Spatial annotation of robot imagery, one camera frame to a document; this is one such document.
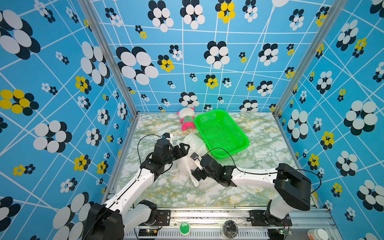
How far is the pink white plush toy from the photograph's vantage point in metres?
1.07

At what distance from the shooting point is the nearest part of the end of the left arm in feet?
2.04

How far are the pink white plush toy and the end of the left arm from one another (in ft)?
1.10
